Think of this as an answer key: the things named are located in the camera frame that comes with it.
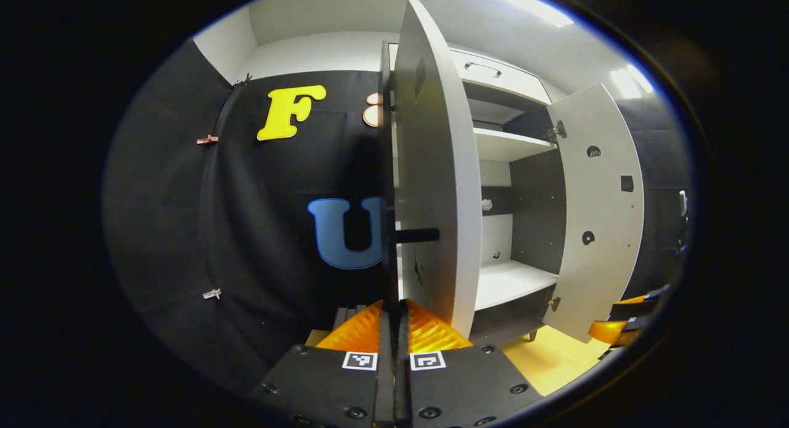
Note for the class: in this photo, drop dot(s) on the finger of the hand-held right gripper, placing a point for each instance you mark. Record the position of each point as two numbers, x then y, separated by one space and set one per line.
641 306
613 332

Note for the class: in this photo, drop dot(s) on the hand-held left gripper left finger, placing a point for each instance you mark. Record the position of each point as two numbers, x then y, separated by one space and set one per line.
327 385

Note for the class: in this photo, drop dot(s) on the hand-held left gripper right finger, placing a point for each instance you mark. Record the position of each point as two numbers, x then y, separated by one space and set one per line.
468 385

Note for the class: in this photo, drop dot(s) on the grey cabinet door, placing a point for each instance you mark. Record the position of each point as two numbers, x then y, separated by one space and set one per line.
431 169
598 200

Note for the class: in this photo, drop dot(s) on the grey double-door shoe cabinet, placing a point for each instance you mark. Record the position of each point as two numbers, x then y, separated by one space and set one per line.
536 218

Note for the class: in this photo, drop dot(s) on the metal door hinge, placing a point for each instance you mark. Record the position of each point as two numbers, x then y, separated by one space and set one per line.
555 303
555 132

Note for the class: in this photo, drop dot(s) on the stack of flat boards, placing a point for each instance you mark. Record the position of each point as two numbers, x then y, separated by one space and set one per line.
348 317

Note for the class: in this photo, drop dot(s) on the thin metal stand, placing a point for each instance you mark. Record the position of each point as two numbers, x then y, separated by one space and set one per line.
683 203

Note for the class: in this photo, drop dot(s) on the white clip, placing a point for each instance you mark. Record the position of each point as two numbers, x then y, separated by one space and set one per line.
212 293

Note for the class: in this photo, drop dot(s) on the black backdrop cloth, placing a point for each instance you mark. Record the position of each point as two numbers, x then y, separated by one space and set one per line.
259 230

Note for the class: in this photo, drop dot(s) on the short ceiling light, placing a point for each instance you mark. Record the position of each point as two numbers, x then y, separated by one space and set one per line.
630 81

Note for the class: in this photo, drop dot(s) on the red clip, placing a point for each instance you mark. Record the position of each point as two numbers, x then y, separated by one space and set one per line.
208 139

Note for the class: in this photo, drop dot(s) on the black clip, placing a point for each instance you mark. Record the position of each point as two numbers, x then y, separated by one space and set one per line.
242 81

